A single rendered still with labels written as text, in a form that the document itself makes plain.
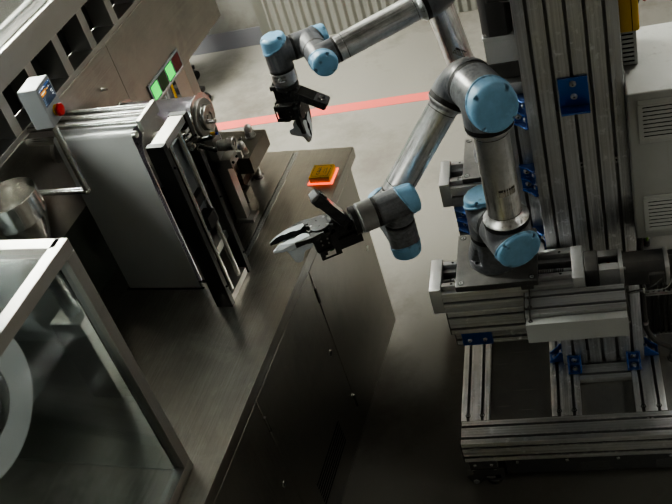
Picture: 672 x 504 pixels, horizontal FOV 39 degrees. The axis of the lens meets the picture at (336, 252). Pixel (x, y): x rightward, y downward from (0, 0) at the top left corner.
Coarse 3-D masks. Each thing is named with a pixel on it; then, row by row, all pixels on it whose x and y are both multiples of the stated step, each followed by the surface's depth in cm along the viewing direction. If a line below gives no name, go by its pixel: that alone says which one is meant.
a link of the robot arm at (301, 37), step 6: (318, 24) 273; (300, 30) 273; (306, 30) 271; (312, 30) 271; (318, 30) 271; (324, 30) 271; (288, 36) 271; (294, 36) 271; (300, 36) 271; (306, 36) 269; (312, 36) 268; (318, 36) 268; (324, 36) 271; (294, 42) 270; (300, 42) 270; (306, 42) 267; (294, 48) 270; (300, 48) 270; (300, 54) 272
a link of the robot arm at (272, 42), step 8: (272, 32) 272; (280, 32) 270; (264, 40) 269; (272, 40) 268; (280, 40) 268; (288, 40) 270; (264, 48) 270; (272, 48) 269; (280, 48) 269; (288, 48) 270; (264, 56) 272; (272, 56) 270; (280, 56) 270; (288, 56) 271; (272, 64) 272; (280, 64) 272; (288, 64) 273; (272, 72) 274; (280, 72) 273; (288, 72) 274
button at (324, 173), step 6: (318, 168) 300; (324, 168) 299; (330, 168) 298; (312, 174) 298; (318, 174) 297; (324, 174) 297; (330, 174) 296; (312, 180) 298; (318, 180) 297; (324, 180) 296; (330, 180) 296
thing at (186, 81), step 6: (186, 66) 365; (180, 72) 364; (186, 72) 365; (192, 72) 369; (180, 78) 366; (186, 78) 366; (192, 78) 369; (180, 84) 368; (186, 84) 368; (192, 84) 369; (198, 84) 373; (180, 90) 370; (186, 90) 370; (192, 90) 369; (198, 90) 373; (186, 96) 372; (192, 96) 371
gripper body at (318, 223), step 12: (324, 216) 224; (312, 228) 221; (324, 228) 220; (336, 228) 223; (348, 228) 225; (360, 228) 222; (324, 240) 222; (336, 240) 222; (348, 240) 225; (360, 240) 226; (324, 252) 223; (336, 252) 223
